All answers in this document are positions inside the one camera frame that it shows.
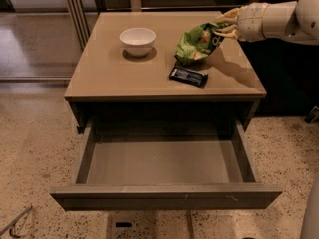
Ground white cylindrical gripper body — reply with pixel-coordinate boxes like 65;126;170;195
237;3;269;42

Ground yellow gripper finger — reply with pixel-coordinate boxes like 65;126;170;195
219;24;240;39
214;6;247;25

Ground green rice chip bag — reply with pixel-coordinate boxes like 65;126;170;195
174;23;226;66

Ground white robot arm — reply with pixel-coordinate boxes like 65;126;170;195
214;0;319;45

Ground beige cabinet with counter top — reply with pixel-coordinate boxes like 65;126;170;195
65;11;266;126

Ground open grey top drawer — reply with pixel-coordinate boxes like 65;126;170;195
50;119;282;211

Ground black snack bar wrapper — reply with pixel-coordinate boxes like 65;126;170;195
169;66;208;88

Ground white ceramic bowl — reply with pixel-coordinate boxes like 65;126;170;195
119;28;156;57

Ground metal rod on floor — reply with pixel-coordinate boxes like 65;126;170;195
0;205;32;239

